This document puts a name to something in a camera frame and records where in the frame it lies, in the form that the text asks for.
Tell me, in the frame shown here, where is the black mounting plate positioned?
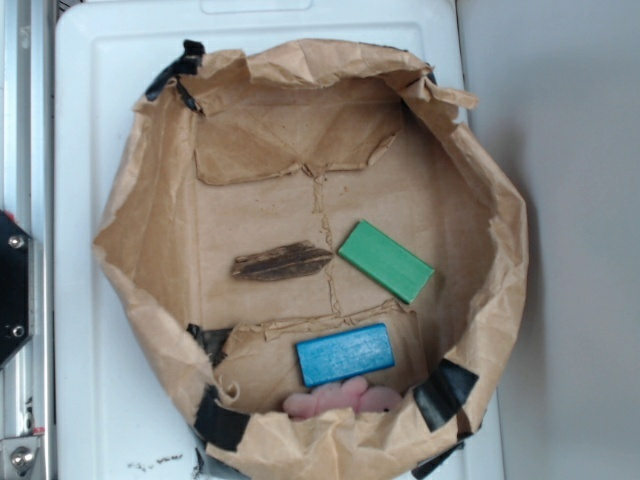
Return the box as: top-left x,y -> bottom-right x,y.
0,211 -> 32,368

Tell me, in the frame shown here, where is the brown paper bag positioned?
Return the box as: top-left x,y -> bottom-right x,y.
94,40 -> 529,479

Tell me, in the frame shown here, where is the green rectangular block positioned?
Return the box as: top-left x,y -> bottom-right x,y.
338,220 -> 435,304

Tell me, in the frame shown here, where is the blue rectangular block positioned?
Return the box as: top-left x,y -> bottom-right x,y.
296,323 -> 395,387

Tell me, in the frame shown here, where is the aluminium frame rail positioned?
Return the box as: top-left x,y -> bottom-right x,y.
1,1 -> 57,479

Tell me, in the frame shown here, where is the pink plush toy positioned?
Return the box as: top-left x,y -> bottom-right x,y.
283,376 -> 402,420

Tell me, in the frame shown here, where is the white plastic bin lid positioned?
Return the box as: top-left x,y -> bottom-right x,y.
53,0 -> 506,480

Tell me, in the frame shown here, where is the dark wood chip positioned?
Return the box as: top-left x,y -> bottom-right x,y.
231,241 -> 334,281

